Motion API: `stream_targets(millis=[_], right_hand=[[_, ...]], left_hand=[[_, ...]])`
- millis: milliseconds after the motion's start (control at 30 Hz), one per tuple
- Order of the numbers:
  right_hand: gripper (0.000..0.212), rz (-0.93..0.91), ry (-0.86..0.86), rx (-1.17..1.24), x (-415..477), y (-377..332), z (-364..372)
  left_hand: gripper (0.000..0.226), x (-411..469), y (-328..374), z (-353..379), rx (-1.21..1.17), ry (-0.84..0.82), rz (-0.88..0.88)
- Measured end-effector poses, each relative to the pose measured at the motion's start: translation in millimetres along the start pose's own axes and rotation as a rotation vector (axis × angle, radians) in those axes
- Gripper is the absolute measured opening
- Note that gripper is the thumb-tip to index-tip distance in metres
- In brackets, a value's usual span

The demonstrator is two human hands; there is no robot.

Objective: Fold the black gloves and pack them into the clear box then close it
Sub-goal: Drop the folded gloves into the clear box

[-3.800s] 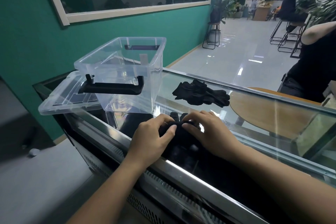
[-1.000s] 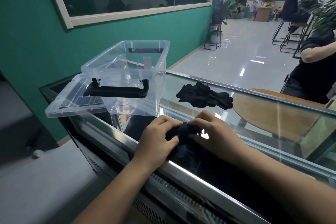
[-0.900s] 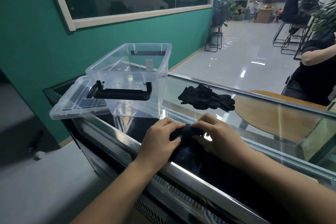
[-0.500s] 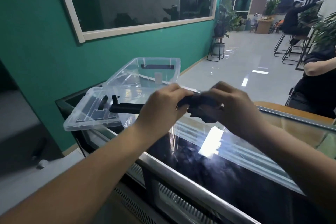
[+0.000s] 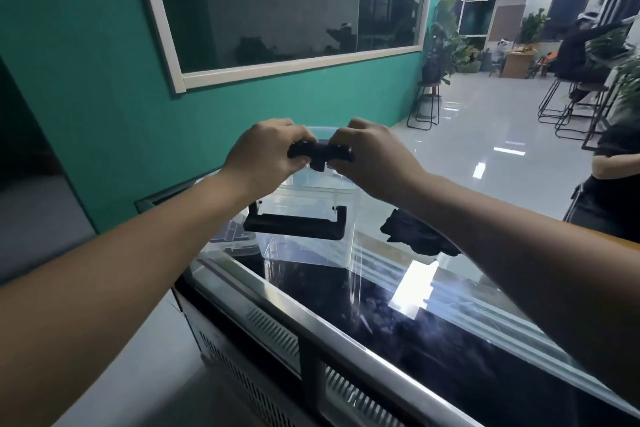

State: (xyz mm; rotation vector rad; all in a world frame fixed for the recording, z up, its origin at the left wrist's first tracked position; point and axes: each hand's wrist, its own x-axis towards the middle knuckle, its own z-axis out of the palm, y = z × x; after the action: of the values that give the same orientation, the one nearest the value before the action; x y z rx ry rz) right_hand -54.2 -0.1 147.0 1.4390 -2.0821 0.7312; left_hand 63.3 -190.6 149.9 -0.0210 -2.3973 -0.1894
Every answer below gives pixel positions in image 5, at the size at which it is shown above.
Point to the person's right hand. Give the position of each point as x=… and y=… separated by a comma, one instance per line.
x=380, y=161

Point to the person's right forearm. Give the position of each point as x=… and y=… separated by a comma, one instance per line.
x=540, y=261

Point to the person's right fingers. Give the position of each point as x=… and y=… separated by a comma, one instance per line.
x=345, y=141

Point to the glass-top display freezer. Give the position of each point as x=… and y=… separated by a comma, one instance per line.
x=380, y=321

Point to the person's left forearm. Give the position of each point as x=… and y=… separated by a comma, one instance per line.
x=100, y=286

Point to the person's left fingers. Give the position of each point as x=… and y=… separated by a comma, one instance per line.
x=300, y=134

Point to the black bar stool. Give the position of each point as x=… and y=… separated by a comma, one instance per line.
x=575, y=109

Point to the black crumpled cloth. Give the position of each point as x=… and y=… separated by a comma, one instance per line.
x=415, y=234

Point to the small black plastic part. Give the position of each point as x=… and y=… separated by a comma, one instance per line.
x=320, y=154

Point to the large green potted plant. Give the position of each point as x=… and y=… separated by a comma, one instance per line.
x=445, y=44

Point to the white-framed wall window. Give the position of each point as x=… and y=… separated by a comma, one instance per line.
x=285, y=6

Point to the clear plastic box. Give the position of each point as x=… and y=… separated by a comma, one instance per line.
x=300, y=211

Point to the person's left hand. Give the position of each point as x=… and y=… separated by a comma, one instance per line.
x=260, y=156

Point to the wooden reception desk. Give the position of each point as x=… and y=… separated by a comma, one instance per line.
x=517, y=64

